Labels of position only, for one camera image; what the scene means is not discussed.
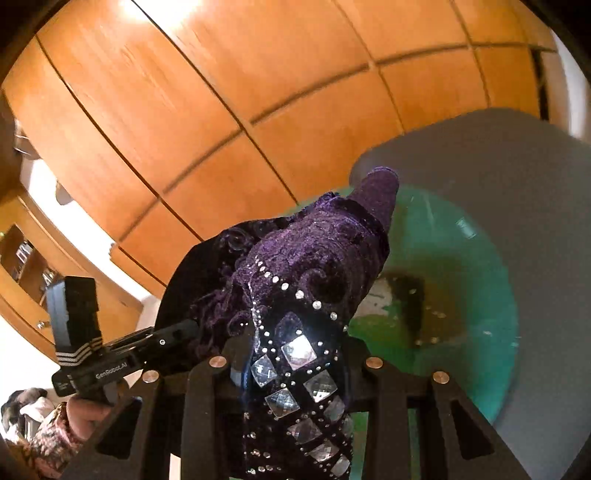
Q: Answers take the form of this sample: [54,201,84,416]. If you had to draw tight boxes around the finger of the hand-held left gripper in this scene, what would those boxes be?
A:
[134,318,201,371]

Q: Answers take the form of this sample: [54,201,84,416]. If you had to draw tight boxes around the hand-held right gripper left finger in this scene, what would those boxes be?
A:
[60,332,252,480]

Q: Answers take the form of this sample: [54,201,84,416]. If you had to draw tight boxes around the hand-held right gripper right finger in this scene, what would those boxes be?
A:
[344,338,532,480]

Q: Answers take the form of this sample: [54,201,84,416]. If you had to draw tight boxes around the purple velvet garment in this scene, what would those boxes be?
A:
[157,166,400,480]

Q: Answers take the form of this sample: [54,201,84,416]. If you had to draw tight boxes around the person's left hand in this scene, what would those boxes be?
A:
[67,382,132,443]

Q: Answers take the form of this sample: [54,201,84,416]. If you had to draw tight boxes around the wooden open shelf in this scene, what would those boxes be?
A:
[0,189,145,344]

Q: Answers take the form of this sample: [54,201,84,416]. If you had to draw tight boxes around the grey white cloth pile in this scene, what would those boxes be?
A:
[0,388,59,445]

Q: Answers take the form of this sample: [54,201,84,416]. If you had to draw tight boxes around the green glass round table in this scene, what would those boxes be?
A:
[286,185,521,480]

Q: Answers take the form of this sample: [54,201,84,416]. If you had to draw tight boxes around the wooden wardrobe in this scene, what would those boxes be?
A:
[0,0,560,302]

